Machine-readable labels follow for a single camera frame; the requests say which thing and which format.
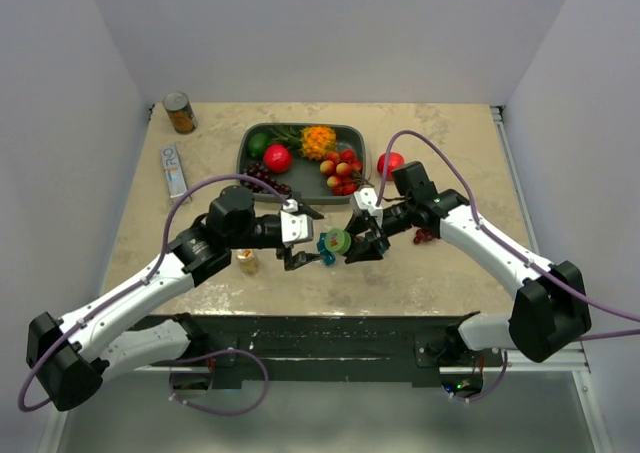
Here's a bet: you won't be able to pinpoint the green pill bottle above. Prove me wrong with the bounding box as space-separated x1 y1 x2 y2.
323 228 352 256

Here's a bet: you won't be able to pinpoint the teal weekly pill organizer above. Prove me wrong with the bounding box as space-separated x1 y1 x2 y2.
316 230 390 266

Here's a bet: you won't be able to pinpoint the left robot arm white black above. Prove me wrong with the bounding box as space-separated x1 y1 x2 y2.
18 186 323 412

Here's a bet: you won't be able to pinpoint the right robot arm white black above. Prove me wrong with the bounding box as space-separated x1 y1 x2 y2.
325 162 592 366

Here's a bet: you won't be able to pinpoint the red grapes on table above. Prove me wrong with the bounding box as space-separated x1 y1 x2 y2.
413 228 436 245

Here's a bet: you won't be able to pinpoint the grey fruit tray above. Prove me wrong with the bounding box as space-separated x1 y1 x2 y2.
237 123 367 205

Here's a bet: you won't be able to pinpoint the small amber glass jar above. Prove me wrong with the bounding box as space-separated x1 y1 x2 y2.
235 249 259 276

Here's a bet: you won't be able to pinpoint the cherry and strawberry bunch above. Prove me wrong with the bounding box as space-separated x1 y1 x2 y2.
319 148 365 196

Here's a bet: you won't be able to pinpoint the red apple on table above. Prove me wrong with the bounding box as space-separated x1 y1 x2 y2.
376 151 405 181

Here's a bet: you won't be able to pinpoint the red apple in tray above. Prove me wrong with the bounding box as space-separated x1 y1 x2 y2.
263 144 293 174

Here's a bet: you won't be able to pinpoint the dark grapes in tray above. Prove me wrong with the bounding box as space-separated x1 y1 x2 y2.
240 162 291 196

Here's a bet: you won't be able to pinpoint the orange spiky fruit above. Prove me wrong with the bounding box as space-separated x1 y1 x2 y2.
300 125 337 161

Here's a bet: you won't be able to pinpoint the green leafy sprig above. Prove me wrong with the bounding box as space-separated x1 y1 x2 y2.
269 125 302 149

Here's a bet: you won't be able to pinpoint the green lime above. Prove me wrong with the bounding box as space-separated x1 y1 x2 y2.
246 132 271 158

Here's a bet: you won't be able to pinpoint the purple silver toothpaste box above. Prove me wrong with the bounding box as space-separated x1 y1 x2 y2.
160 144 188 203

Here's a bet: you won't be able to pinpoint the tin can orange label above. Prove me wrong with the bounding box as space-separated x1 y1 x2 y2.
162 92 198 134

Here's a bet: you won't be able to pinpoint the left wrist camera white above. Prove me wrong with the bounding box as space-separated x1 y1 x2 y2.
279 199 314 247

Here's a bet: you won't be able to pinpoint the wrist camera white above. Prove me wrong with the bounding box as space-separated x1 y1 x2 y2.
350 187 384 226
279 199 314 247

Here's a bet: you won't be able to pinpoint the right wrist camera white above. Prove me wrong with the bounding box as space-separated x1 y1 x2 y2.
350 187 384 226

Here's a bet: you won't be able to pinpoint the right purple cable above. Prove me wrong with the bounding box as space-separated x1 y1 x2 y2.
375 129 640 339

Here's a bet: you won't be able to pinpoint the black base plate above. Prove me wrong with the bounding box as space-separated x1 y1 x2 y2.
172 313 502 389

